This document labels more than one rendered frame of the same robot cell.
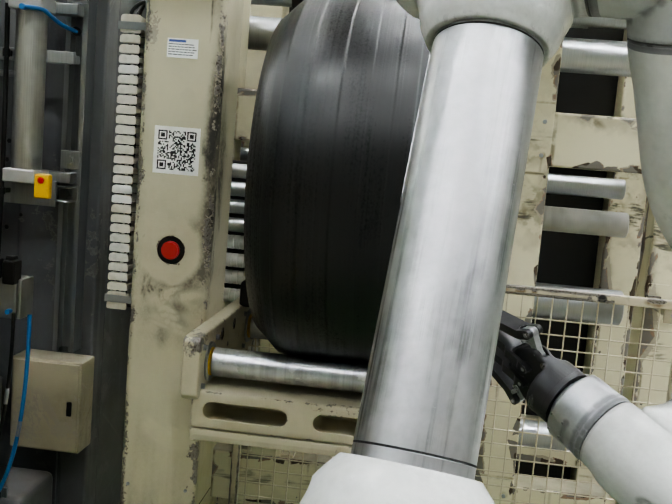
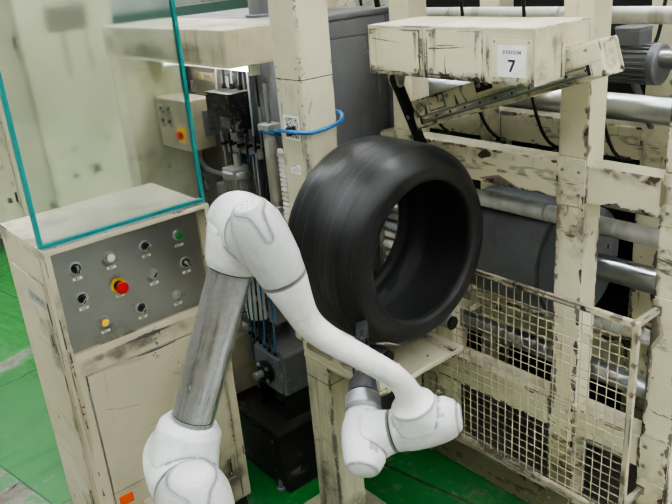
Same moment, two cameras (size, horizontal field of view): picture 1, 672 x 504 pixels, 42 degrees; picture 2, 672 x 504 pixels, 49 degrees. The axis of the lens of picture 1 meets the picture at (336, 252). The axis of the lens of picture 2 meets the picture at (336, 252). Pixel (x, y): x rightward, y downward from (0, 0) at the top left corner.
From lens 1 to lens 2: 1.56 m
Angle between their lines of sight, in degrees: 46
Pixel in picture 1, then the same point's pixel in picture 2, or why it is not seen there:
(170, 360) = not seen: hidden behind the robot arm
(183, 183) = not seen: hidden behind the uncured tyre
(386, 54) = (327, 202)
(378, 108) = (317, 233)
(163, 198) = not seen: hidden behind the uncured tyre
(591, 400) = (350, 400)
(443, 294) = (187, 368)
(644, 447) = (346, 429)
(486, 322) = (200, 380)
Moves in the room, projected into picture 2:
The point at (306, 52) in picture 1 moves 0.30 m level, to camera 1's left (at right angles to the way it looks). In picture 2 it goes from (301, 197) to (232, 182)
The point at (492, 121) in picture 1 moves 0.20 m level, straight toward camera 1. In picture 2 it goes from (206, 308) to (121, 339)
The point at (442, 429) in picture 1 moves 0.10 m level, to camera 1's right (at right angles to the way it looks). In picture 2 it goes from (181, 412) to (208, 428)
